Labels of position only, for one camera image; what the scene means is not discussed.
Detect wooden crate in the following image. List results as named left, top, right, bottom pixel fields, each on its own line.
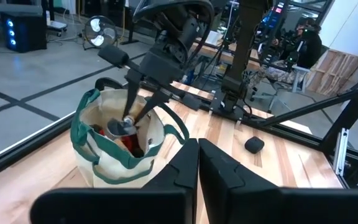
left=305, top=49, right=358, bottom=98

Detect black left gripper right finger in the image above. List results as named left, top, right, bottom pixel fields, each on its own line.
left=199, top=138, right=358, bottom=224

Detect silver aluminium bracket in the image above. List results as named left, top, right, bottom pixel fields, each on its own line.
left=333, top=127, right=350, bottom=177

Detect black table side rail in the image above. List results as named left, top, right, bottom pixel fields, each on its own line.
left=0, top=110, right=78, bottom=183

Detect person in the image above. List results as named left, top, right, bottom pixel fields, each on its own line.
left=249, top=16, right=323, bottom=91

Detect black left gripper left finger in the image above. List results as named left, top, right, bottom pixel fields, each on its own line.
left=29, top=138, right=200, bottom=224

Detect black table end rail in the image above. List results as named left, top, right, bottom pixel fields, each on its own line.
left=141, top=79, right=335, bottom=150

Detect red garden tool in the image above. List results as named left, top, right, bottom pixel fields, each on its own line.
left=120, top=134, right=143, bottom=157

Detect cream green canvas gardening bag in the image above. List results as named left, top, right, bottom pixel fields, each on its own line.
left=70, top=88, right=190, bottom=189

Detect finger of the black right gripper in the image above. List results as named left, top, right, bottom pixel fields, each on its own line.
left=134, top=88, right=173, bottom=124
left=122, top=68, right=144, bottom=121

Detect grey office chair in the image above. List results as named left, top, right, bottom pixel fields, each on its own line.
left=250, top=64, right=311, bottom=113

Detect black floor fan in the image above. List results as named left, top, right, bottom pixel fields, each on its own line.
left=83, top=14, right=119, bottom=51

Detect black computer tower blue lights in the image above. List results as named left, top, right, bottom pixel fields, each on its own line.
left=1, top=11, right=48, bottom=54

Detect small black rounded object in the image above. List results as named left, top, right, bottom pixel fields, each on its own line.
left=244, top=136, right=265, bottom=154

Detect black diagonal frame strut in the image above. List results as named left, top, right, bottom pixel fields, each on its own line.
left=259, top=88, right=358, bottom=128

